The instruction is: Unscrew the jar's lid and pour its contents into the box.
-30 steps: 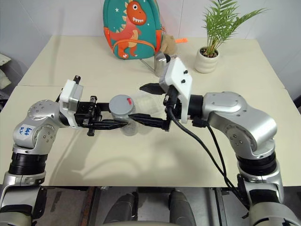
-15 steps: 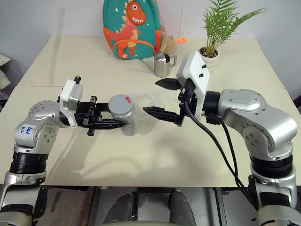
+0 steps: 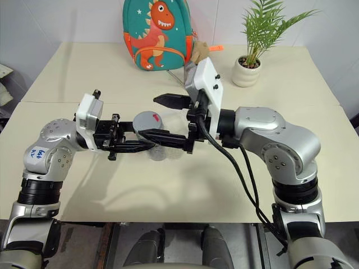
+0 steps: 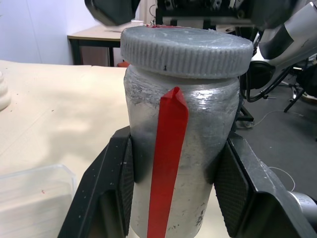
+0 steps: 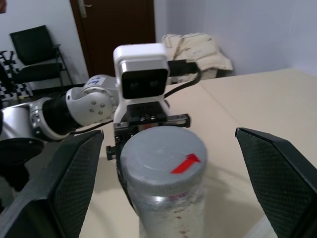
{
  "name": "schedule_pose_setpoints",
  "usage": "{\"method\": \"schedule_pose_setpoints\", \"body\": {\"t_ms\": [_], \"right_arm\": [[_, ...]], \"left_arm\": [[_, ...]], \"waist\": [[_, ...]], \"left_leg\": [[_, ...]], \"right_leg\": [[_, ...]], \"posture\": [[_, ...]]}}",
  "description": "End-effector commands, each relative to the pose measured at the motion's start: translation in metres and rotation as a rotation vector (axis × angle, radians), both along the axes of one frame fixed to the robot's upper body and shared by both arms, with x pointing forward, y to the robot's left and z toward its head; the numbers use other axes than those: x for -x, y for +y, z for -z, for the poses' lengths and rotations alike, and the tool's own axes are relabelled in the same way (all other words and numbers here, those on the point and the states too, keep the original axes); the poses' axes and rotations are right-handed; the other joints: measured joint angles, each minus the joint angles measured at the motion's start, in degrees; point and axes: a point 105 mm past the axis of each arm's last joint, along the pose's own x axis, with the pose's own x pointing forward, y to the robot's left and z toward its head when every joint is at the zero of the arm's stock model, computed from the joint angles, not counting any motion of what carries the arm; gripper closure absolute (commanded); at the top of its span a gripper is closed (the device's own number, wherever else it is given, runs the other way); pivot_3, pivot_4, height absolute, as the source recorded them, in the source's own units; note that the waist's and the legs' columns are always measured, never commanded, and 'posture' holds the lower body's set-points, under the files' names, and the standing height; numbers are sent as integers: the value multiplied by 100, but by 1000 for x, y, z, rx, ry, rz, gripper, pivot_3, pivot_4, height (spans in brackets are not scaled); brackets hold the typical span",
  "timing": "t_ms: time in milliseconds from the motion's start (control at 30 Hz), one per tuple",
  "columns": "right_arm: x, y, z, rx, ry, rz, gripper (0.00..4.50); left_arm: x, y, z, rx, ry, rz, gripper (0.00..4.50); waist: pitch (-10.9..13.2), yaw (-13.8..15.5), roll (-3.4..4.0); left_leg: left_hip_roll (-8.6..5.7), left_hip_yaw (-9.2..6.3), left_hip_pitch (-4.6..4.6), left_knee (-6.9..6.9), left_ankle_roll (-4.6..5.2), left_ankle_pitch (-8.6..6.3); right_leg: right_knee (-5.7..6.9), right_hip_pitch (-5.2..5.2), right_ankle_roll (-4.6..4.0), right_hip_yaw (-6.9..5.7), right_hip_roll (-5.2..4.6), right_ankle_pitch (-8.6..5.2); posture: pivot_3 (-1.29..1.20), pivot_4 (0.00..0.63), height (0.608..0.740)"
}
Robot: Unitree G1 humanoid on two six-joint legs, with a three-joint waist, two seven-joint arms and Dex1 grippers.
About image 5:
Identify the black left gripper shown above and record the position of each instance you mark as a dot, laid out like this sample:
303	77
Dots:
146	115

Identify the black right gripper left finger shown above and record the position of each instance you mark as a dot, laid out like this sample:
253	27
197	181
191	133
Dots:
67	178

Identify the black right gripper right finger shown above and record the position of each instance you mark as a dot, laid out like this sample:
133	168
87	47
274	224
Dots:
280	183

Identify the grey jar lid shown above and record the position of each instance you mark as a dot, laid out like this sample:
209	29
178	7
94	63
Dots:
161	158

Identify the clear plastic jar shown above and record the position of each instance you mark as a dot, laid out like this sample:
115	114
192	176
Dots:
171	215

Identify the black rounded robot body part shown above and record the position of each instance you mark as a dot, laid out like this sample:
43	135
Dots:
17	153

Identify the black-white checkerboard panel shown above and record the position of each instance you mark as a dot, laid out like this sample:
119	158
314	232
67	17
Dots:
10	74

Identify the black chair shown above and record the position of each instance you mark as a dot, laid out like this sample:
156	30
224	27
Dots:
37	59

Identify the cream crumpled blanket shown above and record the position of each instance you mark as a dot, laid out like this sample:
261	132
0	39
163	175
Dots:
203	52

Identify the dark brown door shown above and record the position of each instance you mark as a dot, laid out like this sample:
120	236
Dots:
116	27

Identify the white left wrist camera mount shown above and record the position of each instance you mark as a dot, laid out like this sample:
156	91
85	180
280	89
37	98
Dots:
138	55

